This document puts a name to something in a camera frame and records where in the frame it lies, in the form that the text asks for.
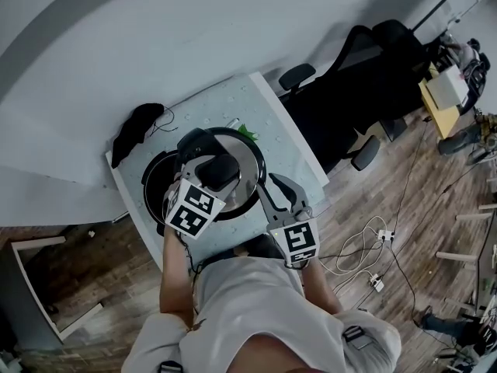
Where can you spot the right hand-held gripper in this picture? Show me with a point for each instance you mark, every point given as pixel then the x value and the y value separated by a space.
pixel 297 241

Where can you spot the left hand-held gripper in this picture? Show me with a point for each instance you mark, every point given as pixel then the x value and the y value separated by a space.
pixel 190 212

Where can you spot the pressure cooker lid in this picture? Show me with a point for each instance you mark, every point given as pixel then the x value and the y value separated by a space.
pixel 240 154

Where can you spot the black pressure cooker pot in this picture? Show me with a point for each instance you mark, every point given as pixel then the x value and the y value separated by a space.
pixel 155 185

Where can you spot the person's left forearm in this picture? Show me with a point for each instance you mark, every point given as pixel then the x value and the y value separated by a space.
pixel 176 282

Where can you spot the person's right forearm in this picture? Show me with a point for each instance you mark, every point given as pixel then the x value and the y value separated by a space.
pixel 320 290

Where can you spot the person's dark trouser leg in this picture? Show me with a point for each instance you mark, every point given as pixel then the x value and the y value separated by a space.
pixel 264 245

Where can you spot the green artificial leaf sprig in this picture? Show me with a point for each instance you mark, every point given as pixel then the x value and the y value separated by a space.
pixel 248 132

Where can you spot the blue and white marker pen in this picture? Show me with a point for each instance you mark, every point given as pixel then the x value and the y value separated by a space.
pixel 233 123

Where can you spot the black cloth pouch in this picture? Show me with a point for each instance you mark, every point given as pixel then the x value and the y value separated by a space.
pixel 132 130

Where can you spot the white power strip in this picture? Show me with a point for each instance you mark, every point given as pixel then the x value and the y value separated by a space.
pixel 386 235
pixel 376 282

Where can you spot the person's white shirt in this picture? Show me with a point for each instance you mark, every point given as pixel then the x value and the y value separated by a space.
pixel 252 305

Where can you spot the white square table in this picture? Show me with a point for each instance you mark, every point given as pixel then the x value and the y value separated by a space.
pixel 272 91

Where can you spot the black office chair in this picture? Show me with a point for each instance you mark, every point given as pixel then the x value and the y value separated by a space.
pixel 349 103

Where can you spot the white-legged table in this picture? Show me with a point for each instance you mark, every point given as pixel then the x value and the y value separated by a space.
pixel 454 255

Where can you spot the yellow wooden desk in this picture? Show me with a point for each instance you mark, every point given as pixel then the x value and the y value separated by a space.
pixel 446 120

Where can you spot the white box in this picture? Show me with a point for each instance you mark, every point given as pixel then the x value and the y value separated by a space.
pixel 446 88

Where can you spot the small black mesh chair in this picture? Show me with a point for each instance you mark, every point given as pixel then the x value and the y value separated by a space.
pixel 475 76

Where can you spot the dark cabinet with white frame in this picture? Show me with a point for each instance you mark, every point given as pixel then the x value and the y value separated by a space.
pixel 15 297

